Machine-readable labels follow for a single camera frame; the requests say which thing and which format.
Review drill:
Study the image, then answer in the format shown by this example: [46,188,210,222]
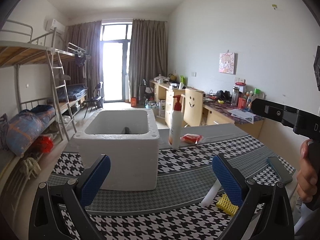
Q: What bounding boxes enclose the yellow foam fruit net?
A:
[216,193,239,216]

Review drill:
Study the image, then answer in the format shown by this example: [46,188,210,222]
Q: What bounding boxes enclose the grey sock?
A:
[122,127,131,134]

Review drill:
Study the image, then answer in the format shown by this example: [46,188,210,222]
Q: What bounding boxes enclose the person's right hand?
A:
[297,140,318,203]

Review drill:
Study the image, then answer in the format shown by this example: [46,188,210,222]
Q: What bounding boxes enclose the black smartphone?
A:
[267,157,293,185]

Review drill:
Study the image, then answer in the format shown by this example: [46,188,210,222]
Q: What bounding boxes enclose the papers on desk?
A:
[227,109,259,124]

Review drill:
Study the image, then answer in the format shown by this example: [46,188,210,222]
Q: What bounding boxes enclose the red plastic bag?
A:
[30,135,54,153]

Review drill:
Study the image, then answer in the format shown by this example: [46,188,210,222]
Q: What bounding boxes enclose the houndstooth tablecloth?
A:
[47,123,297,240]

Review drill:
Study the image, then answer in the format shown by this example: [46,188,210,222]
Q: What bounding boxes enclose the blue plaid quilt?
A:
[1,105,56,157]

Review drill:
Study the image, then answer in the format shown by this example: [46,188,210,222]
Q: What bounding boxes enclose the wooden desk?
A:
[150,81,264,139]

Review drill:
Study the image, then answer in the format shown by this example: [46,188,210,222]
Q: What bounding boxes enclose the white styrofoam box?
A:
[69,108,159,191]

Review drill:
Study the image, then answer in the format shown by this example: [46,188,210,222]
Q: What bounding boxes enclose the red snack packet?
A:
[180,133,203,145]

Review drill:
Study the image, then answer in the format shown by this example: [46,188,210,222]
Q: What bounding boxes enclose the metal bunk bed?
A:
[0,19,91,160]

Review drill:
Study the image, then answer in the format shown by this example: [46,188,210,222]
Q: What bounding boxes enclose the wooden smiley face chair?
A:
[183,88,203,127]

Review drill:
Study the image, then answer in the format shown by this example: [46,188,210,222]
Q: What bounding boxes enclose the white lotion pump bottle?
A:
[169,95,183,150]

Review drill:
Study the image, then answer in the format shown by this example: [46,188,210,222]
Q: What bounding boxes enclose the black folding chair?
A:
[84,81,104,118]

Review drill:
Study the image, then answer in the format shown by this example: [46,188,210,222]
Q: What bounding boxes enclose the orange floor container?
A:
[130,98,137,107]

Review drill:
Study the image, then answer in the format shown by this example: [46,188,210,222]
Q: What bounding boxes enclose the brown right curtain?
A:
[129,19,168,99]

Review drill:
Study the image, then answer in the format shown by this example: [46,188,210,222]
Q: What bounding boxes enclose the brown curtain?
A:
[129,19,168,99]
[65,21,102,95]

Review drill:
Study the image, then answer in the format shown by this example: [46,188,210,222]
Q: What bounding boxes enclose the brown left curtain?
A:
[65,21,102,95]

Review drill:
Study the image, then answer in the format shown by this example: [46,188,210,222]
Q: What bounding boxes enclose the white air conditioner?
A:
[45,18,65,35]

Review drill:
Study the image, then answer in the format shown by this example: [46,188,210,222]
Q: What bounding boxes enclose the anime wall picture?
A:
[219,52,236,75]

